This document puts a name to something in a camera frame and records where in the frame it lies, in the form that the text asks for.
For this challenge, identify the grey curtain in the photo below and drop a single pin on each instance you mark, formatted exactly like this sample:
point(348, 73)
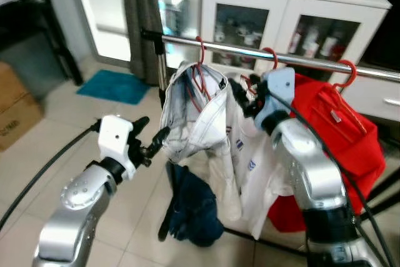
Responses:
point(140, 4)

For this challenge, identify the white grey shirt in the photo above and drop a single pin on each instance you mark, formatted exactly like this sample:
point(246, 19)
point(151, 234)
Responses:
point(200, 123)

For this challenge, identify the plain red shirt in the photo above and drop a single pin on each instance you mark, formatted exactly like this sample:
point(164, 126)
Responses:
point(340, 136)

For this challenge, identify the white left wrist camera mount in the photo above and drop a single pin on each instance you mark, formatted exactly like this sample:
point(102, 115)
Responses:
point(114, 139)

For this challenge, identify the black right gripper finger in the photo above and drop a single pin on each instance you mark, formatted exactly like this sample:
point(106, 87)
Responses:
point(239, 88)

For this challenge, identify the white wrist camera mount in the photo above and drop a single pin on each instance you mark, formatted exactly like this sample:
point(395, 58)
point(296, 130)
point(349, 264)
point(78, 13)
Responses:
point(278, 89)
point(114, 139)

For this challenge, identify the teal floor mat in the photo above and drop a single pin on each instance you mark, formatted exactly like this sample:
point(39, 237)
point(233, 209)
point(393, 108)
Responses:
point(112, 85)

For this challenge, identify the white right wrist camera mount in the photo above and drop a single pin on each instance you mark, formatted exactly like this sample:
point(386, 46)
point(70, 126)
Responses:
point(278, 89)

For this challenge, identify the black side stand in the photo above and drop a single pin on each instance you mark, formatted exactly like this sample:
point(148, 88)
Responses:
point(37, 35)

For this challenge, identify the white shirt with blue logos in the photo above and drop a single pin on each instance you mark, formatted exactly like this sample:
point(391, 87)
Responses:
point(250, 179)

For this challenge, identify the brown cardboard box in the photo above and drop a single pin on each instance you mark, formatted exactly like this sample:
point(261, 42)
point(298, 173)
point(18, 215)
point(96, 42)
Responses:
point(15, 110)

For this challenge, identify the white framed glass door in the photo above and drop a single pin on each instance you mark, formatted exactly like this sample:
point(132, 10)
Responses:
point(100, 4)

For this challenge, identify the navy blue cloth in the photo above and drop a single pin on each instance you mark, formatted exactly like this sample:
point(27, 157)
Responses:
point(194, 211)

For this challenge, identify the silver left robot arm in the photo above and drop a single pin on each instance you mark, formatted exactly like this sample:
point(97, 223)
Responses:
point(75, 217)

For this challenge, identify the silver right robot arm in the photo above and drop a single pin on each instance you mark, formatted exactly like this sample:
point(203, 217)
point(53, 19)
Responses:
point(312, 173)

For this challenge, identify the black media cabinet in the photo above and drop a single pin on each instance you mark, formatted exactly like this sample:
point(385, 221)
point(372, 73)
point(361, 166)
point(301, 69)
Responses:
point(384, 17)

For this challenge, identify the metal clothes rack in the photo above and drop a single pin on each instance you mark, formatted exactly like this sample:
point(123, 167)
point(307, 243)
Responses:
point(231, 49)

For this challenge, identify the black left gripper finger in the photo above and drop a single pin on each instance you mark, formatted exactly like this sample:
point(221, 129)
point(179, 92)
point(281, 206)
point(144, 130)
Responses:
point(140, 126)
point(159, 141)

